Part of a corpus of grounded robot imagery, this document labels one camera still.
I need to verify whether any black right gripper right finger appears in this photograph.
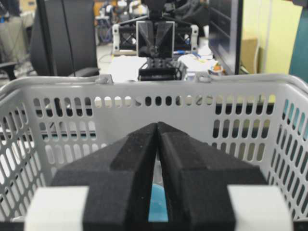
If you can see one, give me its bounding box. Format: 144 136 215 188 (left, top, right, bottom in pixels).
157 122 267 231

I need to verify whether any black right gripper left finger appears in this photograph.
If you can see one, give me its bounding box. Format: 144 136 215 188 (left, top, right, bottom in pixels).
51 123 157 231

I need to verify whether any black and white opposite gripper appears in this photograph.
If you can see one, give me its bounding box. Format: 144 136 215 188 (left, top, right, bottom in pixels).
112 20 199 81

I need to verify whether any blue dustpan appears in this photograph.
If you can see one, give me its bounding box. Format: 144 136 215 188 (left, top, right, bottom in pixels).
148 184 168 222

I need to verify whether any grey plastic shopping basket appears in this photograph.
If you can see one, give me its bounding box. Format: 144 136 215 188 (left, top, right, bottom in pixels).
0 74 308 221

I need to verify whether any black monitor panel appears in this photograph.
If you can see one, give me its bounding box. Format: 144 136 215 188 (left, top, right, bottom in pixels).
208 0 244 75

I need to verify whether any black office chair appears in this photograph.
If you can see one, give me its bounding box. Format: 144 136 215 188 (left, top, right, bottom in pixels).
30 0 99 77

